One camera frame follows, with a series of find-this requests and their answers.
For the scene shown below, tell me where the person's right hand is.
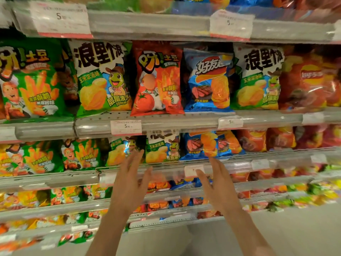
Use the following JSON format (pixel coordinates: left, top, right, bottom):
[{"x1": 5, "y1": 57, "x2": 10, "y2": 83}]
[{"x1": 196, "y1": 156, "x2": 243, "y2": 215}]

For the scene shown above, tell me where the person's left hand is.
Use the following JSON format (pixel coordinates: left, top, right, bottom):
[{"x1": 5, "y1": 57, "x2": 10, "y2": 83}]
[{"x1": 109, "y1": 149, "x2": 153, "y2": 217}]

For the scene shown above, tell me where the red tomato fries bag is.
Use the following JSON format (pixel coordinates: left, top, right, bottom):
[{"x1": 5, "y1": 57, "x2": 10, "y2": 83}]
[{"x1": 130, "y1": 41, "x2": 186, "y2": 117}]

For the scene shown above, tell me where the green fries snack bag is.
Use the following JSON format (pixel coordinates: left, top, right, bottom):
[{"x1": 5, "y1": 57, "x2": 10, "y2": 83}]
[{"x1": 0, "y1": 37, "x2": 74, "y2": 123}]

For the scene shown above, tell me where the metal store shelving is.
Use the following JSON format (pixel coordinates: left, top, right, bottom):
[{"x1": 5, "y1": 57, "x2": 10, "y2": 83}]
[{"x1": 0, "y1": 7, "x2": 341, "y2": 256}]

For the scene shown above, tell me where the white price tag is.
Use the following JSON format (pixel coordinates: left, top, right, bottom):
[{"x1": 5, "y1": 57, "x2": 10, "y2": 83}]
[
  {"x1": 217, "y1": 115, "x2": 244, "y2": 130},
  {"x1": 251, "y1": 159, "x2": 271, "y2": 170},
  {"x1": 184, "y1": 164, "x2": 206, "y2": 178},
  {"x1": 28, "y1": 0, "x2": 94, "y2": 39},
  {"x1": 331, "y1": 20, "x2": 341, "y2": 42},
  {"x1": 110, "y1": 119, "x2": 142, "y2": 136},
  {"x1": 310, "y1": 154, "x2": 328, "y2": 164},
  {"x1": 210, "y1": 9, "x2": 255, "y2": 42},
  {"x1": 302, "y1": 112, "x2": 325, "y2": 125},
  {"x1": 0, "y1": 126, "x2": 17, "y2": 144}
]

